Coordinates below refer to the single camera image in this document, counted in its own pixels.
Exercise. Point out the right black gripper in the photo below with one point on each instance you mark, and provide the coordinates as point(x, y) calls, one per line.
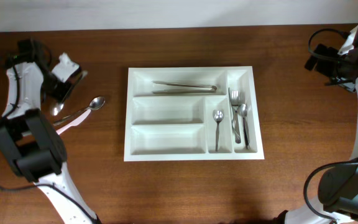
point(321, 68)

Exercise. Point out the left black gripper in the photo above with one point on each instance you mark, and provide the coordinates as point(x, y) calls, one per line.
point(62, 93)

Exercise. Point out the pink plastic knife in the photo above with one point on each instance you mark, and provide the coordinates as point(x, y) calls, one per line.
point(75, 122)

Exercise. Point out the large steel spoon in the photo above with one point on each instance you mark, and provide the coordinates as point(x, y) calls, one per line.
point(95, 104)

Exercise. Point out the steel fork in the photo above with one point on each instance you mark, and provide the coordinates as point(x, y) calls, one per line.
point(242, 100)
point(235, 97)

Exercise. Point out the small steel teaspoon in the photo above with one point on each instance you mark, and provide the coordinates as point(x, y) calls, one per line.
point(242, 111)

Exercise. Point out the steel kitchen tongs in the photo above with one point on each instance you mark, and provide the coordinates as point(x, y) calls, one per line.
point(185, 88)

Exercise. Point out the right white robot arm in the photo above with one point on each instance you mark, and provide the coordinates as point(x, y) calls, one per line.
point(331, 191)

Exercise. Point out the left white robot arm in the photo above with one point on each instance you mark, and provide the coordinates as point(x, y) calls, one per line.
point(29, 142)

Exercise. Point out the white plastic cutlery tray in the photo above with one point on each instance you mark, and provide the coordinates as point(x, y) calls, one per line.
point(180, 127)

